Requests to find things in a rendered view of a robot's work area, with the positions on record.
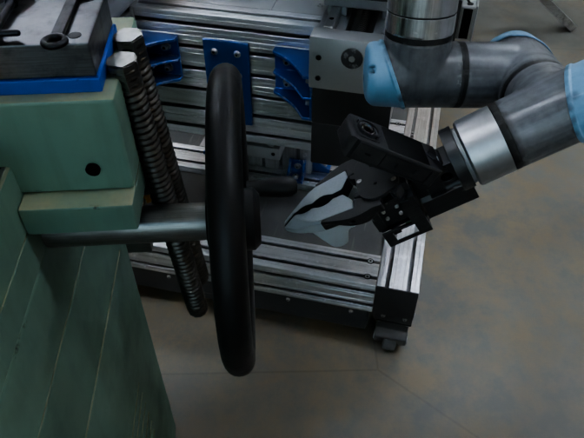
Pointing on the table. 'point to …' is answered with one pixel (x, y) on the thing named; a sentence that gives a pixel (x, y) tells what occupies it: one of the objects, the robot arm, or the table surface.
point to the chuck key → (7, 17)
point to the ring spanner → (60, 28)
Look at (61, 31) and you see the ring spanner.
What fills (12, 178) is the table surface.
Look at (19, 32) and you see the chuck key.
